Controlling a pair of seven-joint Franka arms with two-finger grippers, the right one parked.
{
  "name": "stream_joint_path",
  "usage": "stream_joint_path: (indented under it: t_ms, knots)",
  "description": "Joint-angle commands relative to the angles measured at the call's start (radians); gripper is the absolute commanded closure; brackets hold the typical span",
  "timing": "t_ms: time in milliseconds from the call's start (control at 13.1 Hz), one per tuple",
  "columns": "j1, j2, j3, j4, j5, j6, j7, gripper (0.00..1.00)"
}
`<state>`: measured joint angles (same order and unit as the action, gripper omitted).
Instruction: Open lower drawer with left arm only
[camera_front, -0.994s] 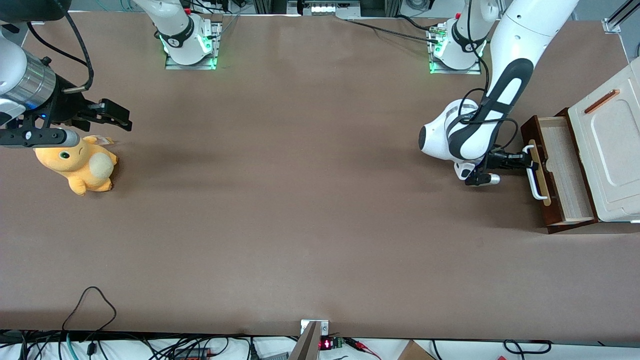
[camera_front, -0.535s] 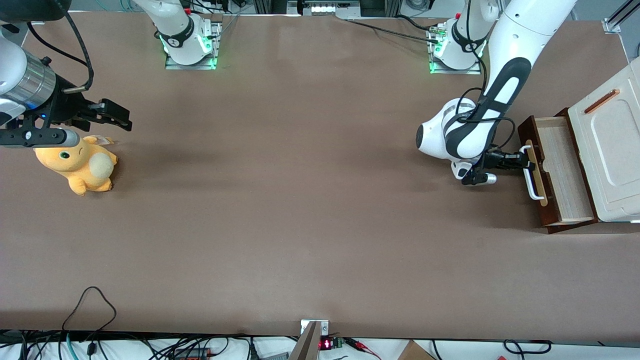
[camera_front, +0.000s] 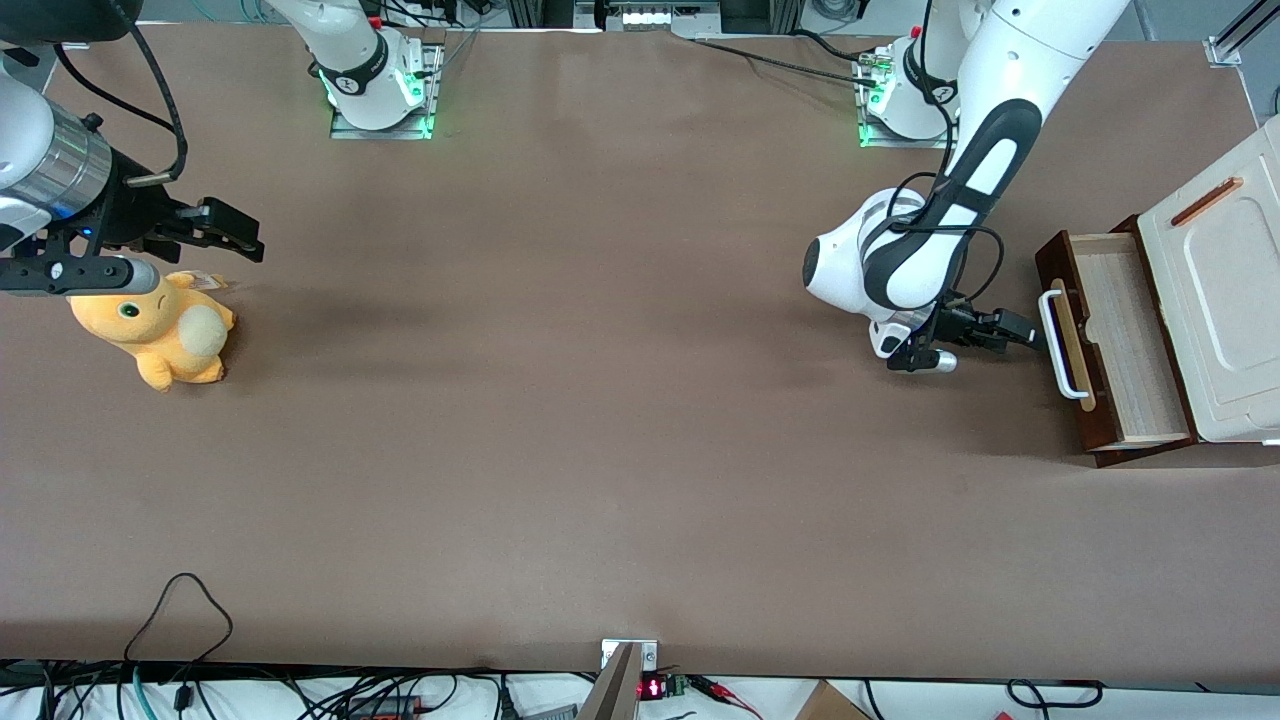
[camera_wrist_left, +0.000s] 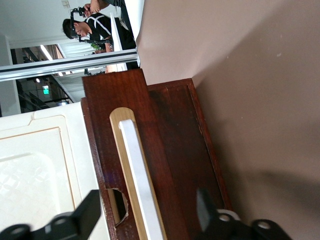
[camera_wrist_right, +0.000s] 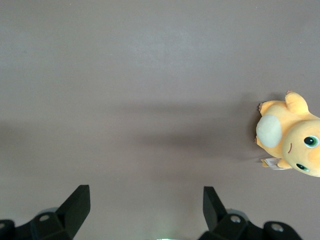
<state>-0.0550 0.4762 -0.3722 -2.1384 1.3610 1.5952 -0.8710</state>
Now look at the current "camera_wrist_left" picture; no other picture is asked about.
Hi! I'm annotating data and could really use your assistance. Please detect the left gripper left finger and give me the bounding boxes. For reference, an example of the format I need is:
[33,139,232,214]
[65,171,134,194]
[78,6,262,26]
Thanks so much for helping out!
[0,189,102,240]

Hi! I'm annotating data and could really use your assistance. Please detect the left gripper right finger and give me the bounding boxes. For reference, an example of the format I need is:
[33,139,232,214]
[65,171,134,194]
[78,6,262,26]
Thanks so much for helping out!
[194,187,293,240]

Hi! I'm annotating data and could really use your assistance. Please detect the dark wood drawer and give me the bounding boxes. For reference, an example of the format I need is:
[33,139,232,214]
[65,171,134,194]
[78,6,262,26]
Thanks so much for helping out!
[80,68,233,240]

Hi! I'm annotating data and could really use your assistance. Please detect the ceiling light strip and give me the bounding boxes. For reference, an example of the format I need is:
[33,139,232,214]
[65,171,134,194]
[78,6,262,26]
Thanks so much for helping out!
[39,44,54,62]

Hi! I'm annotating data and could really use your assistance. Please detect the person in black shirt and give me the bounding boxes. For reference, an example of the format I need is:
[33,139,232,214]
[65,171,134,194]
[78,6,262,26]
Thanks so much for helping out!
[61,12,138,55]

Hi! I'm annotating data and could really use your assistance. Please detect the aluminium frame profile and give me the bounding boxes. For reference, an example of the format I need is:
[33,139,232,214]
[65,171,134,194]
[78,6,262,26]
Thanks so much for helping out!
[0,48,140,83]

